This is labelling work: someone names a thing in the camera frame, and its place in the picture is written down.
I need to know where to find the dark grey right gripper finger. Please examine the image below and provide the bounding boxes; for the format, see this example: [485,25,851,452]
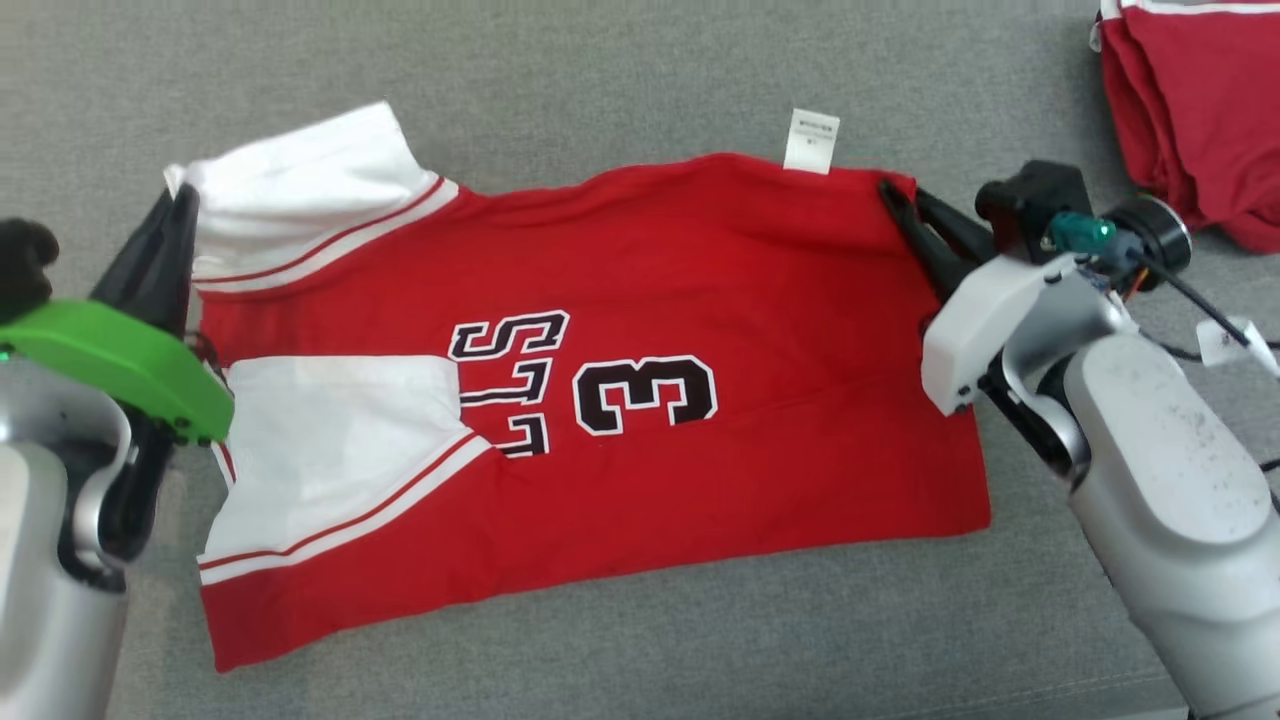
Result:
[913,188,998,273]
[878,178,963,301]

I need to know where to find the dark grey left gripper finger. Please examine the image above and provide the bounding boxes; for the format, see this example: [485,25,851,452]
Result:
[90,193,178,313]
[138,185,201,337]

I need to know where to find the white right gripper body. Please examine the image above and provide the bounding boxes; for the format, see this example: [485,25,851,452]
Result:
[920,253,1138,417]

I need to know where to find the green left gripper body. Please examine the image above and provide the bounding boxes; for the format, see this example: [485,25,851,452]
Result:
[0,298,237,447]

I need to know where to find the red shorts with white trim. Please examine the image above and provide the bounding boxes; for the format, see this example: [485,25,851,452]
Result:
[1090,0,1280,254]

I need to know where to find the red white printed jersey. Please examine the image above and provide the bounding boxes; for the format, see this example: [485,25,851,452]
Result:
[163,100,993,673]

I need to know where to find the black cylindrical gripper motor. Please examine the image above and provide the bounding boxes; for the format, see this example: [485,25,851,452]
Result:
[1105,193,1193,293]

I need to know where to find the teal right camera plug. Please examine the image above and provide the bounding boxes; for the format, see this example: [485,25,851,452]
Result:
[1048,210,1116,256]

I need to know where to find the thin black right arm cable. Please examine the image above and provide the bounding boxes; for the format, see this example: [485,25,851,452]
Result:
[1130,255,1280,471]

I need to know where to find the white cable tag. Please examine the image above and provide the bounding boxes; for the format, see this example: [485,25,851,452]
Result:
[1197,317,1280,379]

